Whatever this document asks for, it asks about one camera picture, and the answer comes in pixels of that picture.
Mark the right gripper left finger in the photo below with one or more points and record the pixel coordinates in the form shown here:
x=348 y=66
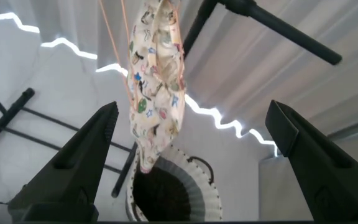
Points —
x=70 y=177

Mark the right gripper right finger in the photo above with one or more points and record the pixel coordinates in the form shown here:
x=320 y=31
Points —
x=334 y=180

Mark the cream printed garment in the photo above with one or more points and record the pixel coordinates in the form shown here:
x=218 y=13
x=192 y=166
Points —
x=157 y=109

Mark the white laundry basket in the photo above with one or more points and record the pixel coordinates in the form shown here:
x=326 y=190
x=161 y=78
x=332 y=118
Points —
x=204 y=186

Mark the black clothes rack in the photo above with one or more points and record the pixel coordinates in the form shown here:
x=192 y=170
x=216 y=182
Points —
x=291 y=31

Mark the white curtain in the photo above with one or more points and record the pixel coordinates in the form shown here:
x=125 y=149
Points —
x=259 y=77

